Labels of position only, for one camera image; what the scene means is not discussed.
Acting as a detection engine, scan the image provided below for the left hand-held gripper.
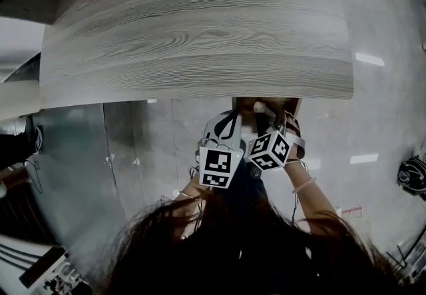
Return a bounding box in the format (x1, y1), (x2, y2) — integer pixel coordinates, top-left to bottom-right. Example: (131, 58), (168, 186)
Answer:
(198, 110), (246, 190)

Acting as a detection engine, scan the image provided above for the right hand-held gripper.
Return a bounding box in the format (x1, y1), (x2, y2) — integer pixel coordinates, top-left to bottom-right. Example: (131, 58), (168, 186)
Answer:
(244, 110), (306, 171)

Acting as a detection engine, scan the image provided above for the small white ball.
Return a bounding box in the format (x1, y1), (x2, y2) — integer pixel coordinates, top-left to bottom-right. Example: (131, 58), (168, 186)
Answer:
(253, 102), (277, 120)

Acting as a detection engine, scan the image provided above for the light wooden drawer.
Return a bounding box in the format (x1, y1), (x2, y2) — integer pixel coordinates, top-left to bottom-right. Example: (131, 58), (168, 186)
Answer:
(232, 97), (303, 141)

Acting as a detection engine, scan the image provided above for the person's left forearm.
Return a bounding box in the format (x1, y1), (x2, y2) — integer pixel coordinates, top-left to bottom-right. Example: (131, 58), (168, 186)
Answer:
(172, 173), (214, 208)

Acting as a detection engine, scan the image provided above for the person's right forearm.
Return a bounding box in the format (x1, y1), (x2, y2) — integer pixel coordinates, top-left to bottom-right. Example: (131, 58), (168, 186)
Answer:
(286, 160), (340, 234)

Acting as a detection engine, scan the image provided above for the person's black clothed body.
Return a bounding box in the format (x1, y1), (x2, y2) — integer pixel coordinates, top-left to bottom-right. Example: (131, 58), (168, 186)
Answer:
(229, 153), (270, 214)

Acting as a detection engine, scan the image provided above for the grey wooden desk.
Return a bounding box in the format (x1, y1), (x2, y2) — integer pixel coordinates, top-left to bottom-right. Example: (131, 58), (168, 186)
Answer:
(39, 0), (354, 110)

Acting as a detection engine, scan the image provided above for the red floor tape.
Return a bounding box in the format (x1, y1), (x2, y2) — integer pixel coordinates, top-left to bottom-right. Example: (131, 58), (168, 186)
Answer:
(339, 206), (363, 218)

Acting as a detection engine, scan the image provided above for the black helmet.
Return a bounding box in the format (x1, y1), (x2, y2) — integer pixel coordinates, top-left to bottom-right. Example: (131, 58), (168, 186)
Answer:
(397, 153), (426, 201)

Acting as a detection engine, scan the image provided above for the dark wooden cabinet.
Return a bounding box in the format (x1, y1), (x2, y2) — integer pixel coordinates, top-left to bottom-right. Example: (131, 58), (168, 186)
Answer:
(0, 166), (57, 244)

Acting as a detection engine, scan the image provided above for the pale pink bracelet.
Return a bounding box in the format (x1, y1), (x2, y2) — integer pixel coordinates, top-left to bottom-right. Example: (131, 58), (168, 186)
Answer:
(292, 176), (317, 194)

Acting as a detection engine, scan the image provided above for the gold bracelet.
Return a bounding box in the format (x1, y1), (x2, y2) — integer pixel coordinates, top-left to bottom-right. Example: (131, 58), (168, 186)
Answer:
(178, 189), (204, 202)

